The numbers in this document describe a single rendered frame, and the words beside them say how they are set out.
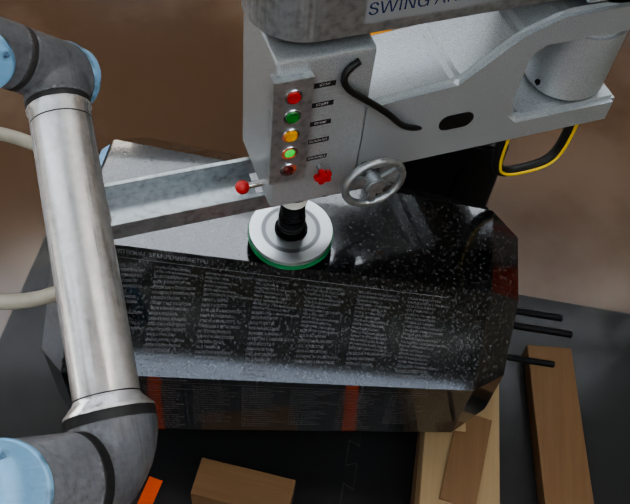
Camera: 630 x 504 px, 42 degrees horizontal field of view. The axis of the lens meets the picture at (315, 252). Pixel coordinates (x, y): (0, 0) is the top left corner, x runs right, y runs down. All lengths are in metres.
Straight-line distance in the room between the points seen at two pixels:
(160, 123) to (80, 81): 2.43
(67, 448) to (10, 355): 2.07
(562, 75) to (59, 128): 1.19
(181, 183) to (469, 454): 1.28
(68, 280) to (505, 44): 1.04
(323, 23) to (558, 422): 1.83
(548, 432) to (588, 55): 1.41
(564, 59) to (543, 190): 1.72
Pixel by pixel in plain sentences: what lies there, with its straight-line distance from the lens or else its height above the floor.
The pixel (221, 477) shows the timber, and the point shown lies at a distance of 2.63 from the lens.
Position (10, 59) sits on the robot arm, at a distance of 1.15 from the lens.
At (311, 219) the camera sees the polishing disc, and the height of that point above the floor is 0.93.
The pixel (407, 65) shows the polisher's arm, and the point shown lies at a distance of 1.78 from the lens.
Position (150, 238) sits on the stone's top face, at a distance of 2.16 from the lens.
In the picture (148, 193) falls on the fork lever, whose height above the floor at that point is 1.13.
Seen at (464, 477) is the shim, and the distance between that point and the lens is 2.63.
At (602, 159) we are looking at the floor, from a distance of 3.85.
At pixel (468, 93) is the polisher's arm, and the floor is 1.40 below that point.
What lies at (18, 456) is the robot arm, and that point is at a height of 1.75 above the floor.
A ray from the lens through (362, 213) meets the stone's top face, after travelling 2.23.
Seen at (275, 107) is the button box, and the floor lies 1.50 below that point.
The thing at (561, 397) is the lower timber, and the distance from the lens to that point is 2.99.
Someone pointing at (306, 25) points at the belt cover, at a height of 1.66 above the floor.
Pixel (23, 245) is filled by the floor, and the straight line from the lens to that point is 3.31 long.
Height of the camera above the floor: 2.60
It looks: 54 degrees down
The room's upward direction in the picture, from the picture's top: 7 degrees clockwise
